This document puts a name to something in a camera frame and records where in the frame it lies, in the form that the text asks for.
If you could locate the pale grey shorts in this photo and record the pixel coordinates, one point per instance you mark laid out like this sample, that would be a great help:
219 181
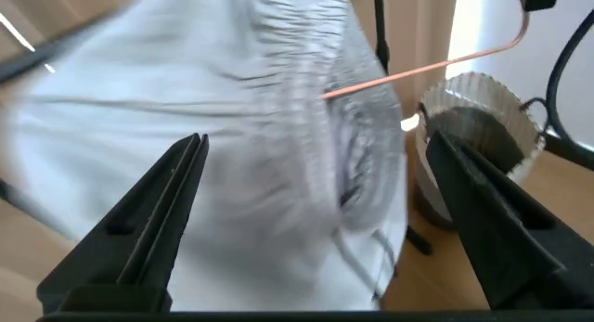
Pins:
209 104

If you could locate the pink clothes hanger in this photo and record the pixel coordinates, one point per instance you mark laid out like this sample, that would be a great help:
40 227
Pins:
417 69

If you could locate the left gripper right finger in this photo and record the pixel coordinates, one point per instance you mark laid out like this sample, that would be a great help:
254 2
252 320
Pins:
501 248

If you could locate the black clothes rack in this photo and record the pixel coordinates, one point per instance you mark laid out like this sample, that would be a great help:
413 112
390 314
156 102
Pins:
380 34

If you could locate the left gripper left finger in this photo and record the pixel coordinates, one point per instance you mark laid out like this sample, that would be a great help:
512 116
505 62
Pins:
93 266

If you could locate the white laundry basket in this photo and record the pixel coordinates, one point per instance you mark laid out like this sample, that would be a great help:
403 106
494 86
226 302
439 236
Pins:
478 92

